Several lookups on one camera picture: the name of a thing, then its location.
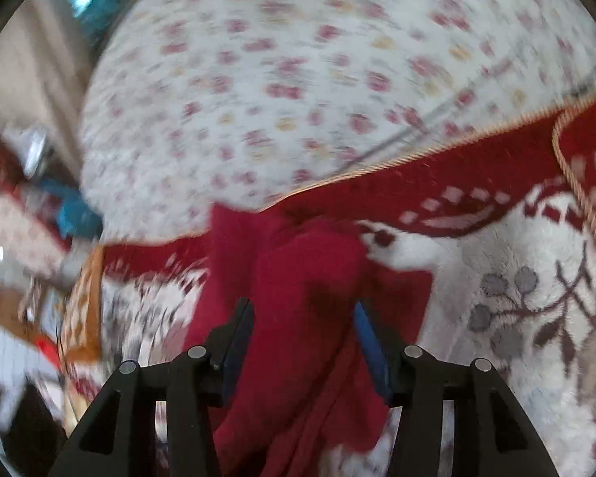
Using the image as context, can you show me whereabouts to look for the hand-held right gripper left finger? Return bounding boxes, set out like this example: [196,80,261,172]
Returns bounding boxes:
[47,297,255,477]

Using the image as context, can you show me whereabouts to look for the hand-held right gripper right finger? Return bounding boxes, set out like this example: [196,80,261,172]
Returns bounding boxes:
[354,301,559,477]

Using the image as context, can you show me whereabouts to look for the red garment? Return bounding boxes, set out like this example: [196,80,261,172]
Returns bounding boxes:
[209,204,435,477]

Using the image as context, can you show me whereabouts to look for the orange checkered plush cloth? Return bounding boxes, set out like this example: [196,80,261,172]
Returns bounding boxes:
[60,246,105,363]

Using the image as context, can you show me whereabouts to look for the red and white plush blanket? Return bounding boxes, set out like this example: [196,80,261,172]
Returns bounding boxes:
[64,89,596,477]

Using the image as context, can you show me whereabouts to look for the white floral bedsheet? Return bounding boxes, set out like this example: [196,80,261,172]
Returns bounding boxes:
[79,0,596,239]

